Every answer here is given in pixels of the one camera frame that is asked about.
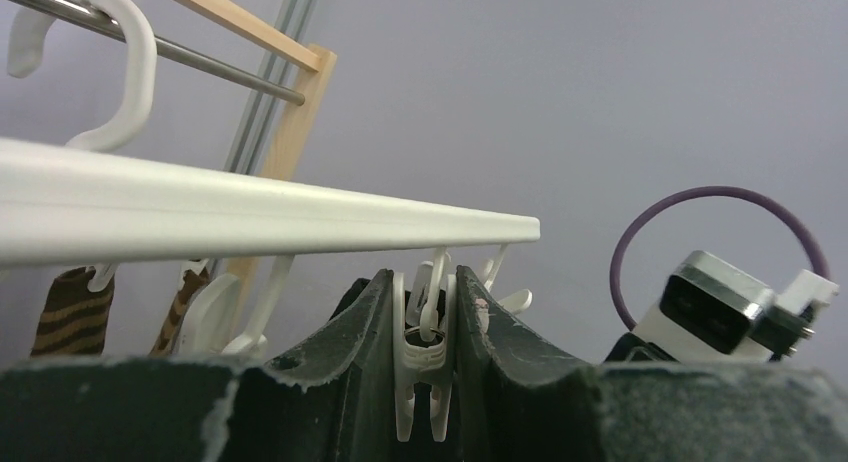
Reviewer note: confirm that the wooden hanger stand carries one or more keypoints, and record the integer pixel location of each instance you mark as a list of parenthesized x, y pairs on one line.
[(273, 132)]

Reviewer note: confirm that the brown striped sock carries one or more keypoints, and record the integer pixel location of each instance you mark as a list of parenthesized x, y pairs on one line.
[(192, 280), (74, 320)]

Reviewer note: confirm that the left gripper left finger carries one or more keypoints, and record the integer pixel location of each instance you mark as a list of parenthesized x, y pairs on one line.
[(328, 398)]

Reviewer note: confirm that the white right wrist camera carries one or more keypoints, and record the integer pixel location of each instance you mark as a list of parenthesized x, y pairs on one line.
[(711, 311)]

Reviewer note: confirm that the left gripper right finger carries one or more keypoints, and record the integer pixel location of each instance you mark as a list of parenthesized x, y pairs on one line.
[(523, 399)]

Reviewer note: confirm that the steel hanging rod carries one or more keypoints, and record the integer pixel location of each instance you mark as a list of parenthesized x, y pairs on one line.
[(89, 17)]

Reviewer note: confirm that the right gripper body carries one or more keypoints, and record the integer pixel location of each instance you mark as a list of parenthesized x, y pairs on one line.
[(631, 348)]

